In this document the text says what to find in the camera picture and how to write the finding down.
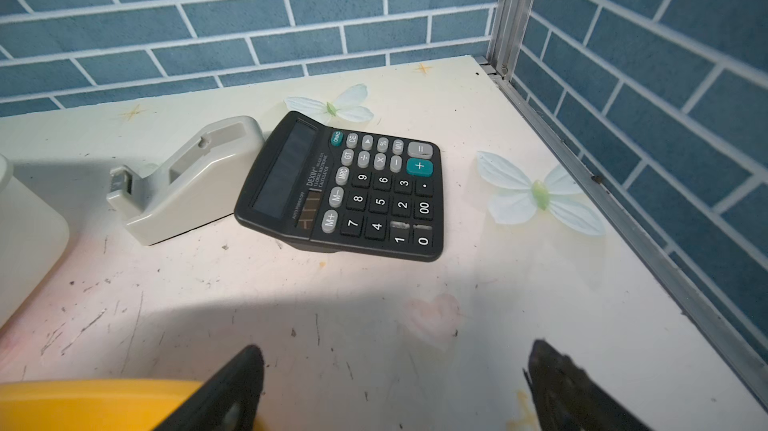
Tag grey tape dispenser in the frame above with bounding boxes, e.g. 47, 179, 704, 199
106, 116, 265, 246

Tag white plastic bin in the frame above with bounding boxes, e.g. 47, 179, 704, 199
1, 157, 70, 323

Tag yellow plastic bin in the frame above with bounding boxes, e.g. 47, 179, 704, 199
1, 379, 202, 430

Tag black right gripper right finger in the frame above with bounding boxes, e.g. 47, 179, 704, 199
524, 339, 650, 431

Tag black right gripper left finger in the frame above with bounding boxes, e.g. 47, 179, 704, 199
155, 344, 265, 430

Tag black desk calculator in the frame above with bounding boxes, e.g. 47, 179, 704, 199
234, 111, 445, 262

